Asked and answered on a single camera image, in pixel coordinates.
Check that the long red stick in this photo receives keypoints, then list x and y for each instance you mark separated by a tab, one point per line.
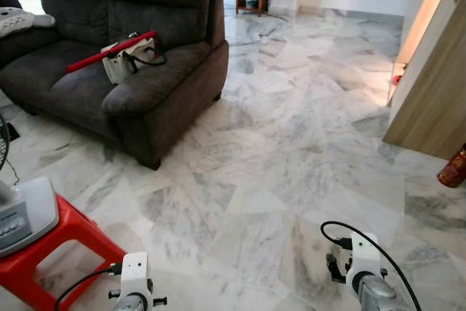
95	58

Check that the light wooden cabinet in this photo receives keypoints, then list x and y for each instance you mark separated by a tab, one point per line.
433	92

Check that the white bag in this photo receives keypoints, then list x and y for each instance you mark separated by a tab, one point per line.
116	69

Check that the red plastic stool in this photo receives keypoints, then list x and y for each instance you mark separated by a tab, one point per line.
69	232

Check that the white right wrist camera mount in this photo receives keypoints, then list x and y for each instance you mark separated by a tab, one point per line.
364	260

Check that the red bottle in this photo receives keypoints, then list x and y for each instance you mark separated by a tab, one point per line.
453	169

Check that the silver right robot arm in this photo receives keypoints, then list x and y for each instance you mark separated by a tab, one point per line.
377	295

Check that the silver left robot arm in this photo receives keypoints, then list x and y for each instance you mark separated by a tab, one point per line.
131	305

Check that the small red object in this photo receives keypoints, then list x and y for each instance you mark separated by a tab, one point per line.
397	79

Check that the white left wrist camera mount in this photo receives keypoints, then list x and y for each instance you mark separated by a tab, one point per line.
135	274

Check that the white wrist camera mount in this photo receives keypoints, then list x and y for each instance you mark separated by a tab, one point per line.
364	260
135	274

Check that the dark grey fabric sofa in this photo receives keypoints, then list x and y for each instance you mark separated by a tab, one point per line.
73	85

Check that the white patterned cushion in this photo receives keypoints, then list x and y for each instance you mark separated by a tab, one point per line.
18	21

